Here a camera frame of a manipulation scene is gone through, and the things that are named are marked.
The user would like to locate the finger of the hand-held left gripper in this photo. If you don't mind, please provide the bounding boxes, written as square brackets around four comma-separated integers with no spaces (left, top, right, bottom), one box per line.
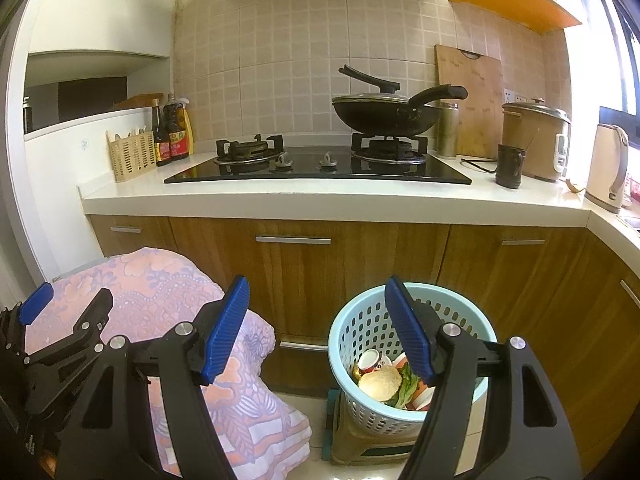
[27,287,115,367]
[0,282,55,357]

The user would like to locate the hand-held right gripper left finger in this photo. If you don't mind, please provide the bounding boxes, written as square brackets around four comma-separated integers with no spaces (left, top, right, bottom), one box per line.
[54,275,251,480]

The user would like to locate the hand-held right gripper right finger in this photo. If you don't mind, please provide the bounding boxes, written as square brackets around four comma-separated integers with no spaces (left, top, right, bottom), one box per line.
[384,276,585,480]

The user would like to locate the red and white paper cup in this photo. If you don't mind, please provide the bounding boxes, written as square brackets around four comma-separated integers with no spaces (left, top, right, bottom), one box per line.
[356,349,394,376]

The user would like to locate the light blue plastic basket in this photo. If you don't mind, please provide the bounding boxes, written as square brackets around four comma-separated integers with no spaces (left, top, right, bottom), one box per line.
[327,282,499,439]

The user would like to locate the green lettuce leaf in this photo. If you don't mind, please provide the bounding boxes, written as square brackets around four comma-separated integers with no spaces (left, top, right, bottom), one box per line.
[394,362,422,409]

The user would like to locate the burger bun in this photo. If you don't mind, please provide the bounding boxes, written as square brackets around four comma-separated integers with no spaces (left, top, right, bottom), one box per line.
[358,365,404,404]

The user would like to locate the orange paper cup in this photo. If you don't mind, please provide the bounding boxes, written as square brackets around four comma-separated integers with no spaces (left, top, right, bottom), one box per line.
[411,380,440,412]

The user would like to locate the pink floral tablecloth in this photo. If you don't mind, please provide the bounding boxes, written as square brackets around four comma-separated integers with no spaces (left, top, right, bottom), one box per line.
[22,246,314,479]

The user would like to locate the wooden base cabinet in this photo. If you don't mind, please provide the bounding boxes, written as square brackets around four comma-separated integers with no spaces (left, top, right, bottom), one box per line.
[87,212,640,472]

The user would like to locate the beige plastic stool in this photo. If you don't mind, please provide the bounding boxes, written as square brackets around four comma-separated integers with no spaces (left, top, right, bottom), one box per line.
[327,385,437,467]

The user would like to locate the beige slotted utensil basket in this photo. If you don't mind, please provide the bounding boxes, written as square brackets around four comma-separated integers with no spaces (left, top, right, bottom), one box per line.
[106,127,159,183]

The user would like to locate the small dark sauce bottle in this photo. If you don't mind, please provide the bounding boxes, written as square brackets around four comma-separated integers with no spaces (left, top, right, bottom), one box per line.
[151,100,172,167]

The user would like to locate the black glass gas hob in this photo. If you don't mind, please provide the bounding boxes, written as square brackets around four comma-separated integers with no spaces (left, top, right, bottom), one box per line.
[164,146,473,185]

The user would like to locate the black burner grate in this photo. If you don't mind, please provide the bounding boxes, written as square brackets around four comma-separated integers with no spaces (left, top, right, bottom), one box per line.
[215,133,287,167]
[349,132,430,165]

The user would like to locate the black cup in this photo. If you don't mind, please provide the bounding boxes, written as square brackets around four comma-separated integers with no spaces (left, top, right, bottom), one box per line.
[495,143,527,190]

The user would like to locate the large dark sauce bottle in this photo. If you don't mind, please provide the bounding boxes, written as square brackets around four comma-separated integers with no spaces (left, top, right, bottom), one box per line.
[164,92,193,162]

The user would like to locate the yellow oil bottle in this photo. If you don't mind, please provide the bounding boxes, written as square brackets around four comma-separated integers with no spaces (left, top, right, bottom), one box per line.
[183,100,196,157]

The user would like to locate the steel canister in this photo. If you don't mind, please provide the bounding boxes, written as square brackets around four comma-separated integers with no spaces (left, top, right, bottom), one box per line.
[437,101,460,160]

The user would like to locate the black wok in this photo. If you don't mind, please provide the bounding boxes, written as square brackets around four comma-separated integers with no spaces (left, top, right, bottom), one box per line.
[332,85,469,139]

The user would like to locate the beige rice cooker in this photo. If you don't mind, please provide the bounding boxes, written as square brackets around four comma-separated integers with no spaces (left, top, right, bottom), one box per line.
[501,97,572,184]

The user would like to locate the wooden cutting board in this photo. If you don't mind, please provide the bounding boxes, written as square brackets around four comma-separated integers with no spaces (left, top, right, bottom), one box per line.
[434,44,506,160]

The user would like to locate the cream electric kettle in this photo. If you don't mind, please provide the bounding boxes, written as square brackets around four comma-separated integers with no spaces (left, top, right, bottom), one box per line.
[584,122,630,215]

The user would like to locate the window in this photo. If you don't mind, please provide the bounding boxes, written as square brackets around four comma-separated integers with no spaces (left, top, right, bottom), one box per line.
[575,0,640,152]

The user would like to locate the black power cord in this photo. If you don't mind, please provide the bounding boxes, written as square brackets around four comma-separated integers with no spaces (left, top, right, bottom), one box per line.
[460,157,499,174]

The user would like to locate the wok lid with black handle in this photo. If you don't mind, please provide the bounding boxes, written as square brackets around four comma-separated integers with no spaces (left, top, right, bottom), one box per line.
[332,64,427,107]

